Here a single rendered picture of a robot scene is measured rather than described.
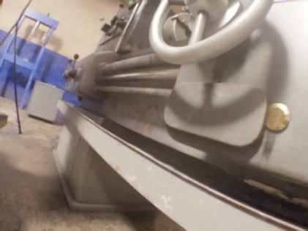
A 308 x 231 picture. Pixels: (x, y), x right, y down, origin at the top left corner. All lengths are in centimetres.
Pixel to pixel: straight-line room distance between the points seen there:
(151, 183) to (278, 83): 22
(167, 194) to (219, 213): 8
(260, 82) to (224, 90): 5
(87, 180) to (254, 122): 78
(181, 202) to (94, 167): 64
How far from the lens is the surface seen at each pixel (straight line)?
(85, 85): 95
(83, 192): 89
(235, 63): 25
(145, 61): 58
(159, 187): 26
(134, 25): 108
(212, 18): 24
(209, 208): 21
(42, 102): 284
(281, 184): 36
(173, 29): 99
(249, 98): 20
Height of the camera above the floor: 51
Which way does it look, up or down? 3 degrees up
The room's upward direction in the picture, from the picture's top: 19 degrees clockwise
